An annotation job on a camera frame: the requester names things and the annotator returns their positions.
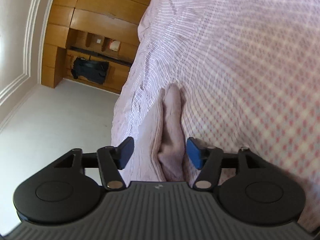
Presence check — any dark hanging garment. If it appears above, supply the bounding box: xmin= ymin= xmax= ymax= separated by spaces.
xmin=71 ymin=57 xmax=109 ymax=85

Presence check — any wooden wardrobe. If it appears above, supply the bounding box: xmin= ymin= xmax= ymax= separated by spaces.
xmin=40 ymin=0 xmax=151 ymax=94

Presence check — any pink checked bed sheet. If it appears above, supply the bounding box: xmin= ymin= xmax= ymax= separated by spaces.
xmin=111 ymin=0 xmax=319 ymax=231

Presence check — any lilac knitted cardigan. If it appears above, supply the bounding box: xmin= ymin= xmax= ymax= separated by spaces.
xmin=122 ymin=84 xmax=185 ymax=185

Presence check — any white orange container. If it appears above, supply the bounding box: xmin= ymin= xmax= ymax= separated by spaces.
xmin=108 ymin=39 xmax=121 ymax=52

